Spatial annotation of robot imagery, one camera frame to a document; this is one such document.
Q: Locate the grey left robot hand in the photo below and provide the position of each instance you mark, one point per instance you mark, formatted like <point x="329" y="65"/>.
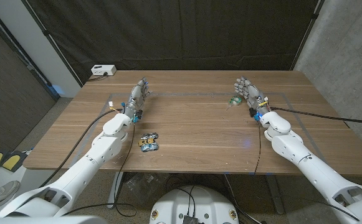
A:
<point x="136" y="98"/>

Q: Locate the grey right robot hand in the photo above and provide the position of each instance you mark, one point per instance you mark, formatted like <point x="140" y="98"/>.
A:
<point x="251" y="93"/>

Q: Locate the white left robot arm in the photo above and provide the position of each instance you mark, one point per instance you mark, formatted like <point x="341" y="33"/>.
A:
<point x="84" y="168"/>

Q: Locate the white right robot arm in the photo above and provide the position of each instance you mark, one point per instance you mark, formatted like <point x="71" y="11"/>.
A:
<point x="308" y="168"/>

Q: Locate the silver toy car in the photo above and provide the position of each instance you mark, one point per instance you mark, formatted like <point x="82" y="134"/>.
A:
<point x="150" y="136"/>

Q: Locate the blue toy car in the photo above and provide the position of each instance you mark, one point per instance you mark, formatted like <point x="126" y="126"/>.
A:
<point x="149" y="147"/>

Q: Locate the yellow right wrist label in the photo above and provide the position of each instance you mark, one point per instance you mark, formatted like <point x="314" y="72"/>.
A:
<point x="263" y="103"/>

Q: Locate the blue right wrist connector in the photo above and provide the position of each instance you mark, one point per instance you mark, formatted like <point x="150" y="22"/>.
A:
<point x="258" y="117"/>

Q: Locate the white left wrist connector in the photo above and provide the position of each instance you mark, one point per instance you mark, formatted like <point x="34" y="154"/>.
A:
<point x="110" y="104"/>

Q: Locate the white power box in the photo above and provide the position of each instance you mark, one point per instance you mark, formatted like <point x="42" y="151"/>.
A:
<point x="103" y="69"/>

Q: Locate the black backdrop curtain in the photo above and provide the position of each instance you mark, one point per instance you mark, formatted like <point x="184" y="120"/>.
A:
<point x="180" y="31"/>

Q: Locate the black backdrop stand pole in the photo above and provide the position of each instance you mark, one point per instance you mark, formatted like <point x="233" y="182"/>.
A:
<point x="55" y="46"/>
<point x="308" y="31"/>

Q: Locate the clear plastic bag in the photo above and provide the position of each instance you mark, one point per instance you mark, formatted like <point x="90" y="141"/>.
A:
<point x="143" y="182"/>

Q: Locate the white table leg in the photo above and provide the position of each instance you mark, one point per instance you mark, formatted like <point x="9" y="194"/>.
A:
<point x="114" y="189"/>

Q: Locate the grey table leg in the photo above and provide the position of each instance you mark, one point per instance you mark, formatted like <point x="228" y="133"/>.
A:
<point x="275" y="196"/>

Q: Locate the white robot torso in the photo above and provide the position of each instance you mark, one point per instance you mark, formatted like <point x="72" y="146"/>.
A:
<point x="194" y="202"/>

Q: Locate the grey sneaker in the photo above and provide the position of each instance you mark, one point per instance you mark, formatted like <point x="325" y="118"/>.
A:
<point x="1" y="193"/>

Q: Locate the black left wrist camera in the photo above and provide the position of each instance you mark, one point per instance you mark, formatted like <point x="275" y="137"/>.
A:
<point x="139" y="114"/>

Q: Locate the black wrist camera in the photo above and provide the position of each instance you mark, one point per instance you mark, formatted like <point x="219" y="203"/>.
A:
<point x="252" y="112"/>
<point x="139" y="114"/>

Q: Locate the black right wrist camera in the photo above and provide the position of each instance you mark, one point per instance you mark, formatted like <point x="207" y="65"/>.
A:
<point x="252" y="112"/>

